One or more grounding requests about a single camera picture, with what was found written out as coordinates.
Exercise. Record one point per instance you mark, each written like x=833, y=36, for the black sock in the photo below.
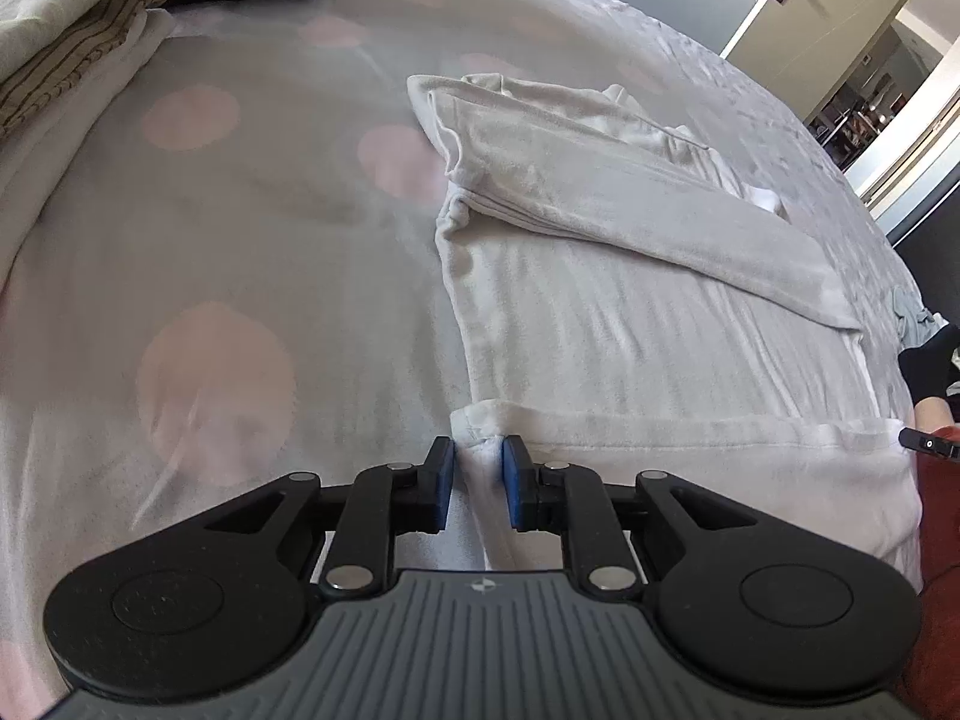
x=930, y=364

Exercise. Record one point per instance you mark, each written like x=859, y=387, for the person's bare leg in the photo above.
x=936, y=412

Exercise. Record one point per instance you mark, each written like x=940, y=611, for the white folded cloth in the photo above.
x=52, y=0
x=75, y=142

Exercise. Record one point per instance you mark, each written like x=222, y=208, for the black sliding wardrobe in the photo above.
x=937, y=240

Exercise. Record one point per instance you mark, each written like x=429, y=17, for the cream bedroom door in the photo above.
x=810, y=52

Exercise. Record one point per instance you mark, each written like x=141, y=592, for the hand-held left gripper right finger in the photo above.
x=514, y=487

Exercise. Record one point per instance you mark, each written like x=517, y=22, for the pink dotted white bed sheet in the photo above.
x=262, y=202

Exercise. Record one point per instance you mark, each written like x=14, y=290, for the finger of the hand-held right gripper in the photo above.
x=930, y=444

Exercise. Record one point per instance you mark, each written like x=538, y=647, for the white long-sleeve shirt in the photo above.
x=637, y=315

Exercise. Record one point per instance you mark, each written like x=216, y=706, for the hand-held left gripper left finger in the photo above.
x=444, y=487

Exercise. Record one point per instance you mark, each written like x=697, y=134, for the striped beige folded cloth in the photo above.
x=75, y=60

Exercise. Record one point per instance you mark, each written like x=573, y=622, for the light blue garment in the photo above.
x=911, y=315

